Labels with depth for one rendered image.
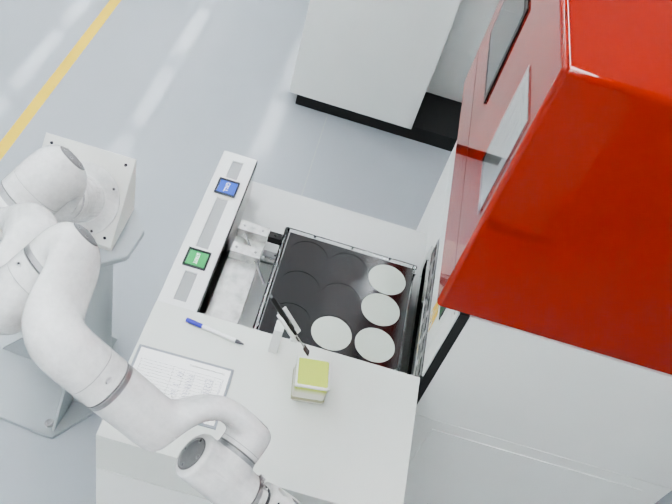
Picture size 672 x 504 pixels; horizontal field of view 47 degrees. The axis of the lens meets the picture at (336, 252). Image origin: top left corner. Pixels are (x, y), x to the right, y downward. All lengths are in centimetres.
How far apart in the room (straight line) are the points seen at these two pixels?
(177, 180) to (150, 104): 50
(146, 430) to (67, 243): 32
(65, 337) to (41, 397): 157
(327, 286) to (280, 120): 194
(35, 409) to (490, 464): 147
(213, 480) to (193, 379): 39
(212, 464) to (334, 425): 42
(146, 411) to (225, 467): 18
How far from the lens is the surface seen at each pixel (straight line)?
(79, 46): 411
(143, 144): 358
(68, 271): 128
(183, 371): 170
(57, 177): 166
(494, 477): 215
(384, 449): 169
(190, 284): 185
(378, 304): 198
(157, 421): 128
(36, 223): 147
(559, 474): 211
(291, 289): 195
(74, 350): 121
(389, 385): 178
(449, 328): 166
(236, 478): 137
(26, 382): 281
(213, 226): 197
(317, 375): 166
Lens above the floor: 241
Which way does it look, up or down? 47 degrees down
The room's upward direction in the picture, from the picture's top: 19 degrees clockwise
